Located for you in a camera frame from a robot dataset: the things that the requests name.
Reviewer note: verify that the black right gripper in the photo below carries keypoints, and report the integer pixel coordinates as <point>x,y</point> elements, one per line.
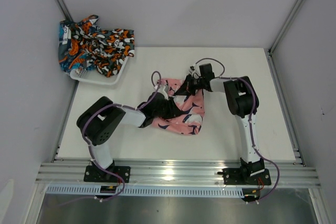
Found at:
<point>187,88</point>

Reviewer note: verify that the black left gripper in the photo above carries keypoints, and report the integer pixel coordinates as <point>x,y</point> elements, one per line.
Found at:
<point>174,111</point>

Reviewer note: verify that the pink shark print shorts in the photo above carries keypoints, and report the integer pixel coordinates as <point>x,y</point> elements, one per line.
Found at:
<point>192,106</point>

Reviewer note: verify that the orange camouflage shorts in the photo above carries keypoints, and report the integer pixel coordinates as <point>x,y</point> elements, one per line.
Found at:
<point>102,50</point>

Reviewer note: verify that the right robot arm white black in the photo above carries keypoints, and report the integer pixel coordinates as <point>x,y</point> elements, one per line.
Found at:
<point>242,103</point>

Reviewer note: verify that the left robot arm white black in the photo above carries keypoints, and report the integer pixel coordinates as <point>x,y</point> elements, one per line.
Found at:
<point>98,122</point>

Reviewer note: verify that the blue orange patterned shorts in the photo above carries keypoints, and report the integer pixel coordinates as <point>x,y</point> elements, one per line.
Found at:
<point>67,51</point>

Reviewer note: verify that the white plastic basket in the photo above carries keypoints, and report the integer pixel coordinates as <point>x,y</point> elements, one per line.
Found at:
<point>94,77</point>

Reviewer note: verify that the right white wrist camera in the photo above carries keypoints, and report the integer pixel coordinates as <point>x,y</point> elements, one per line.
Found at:
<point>193,71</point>

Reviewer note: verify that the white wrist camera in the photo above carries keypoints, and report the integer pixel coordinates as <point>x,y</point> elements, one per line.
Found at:
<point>163,88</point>
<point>193,71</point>

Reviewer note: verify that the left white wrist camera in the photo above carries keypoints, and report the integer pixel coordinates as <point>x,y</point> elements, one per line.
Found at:
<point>163,88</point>

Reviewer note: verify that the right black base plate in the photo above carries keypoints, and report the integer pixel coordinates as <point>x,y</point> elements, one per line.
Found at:
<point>239,176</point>

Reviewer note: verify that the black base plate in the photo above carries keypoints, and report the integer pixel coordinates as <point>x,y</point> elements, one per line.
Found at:
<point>239,176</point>
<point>95,175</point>

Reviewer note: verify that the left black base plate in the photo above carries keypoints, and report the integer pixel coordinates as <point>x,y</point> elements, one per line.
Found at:
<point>95,175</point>

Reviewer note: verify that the aluminium mounting rail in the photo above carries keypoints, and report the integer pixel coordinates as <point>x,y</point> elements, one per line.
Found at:
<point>176,173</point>

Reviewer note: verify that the white slotted cable duct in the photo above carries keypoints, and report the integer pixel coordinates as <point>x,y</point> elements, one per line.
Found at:
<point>157,191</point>

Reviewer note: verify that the right aluminium frame post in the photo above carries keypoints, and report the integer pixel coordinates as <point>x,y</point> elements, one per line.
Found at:
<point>290,18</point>

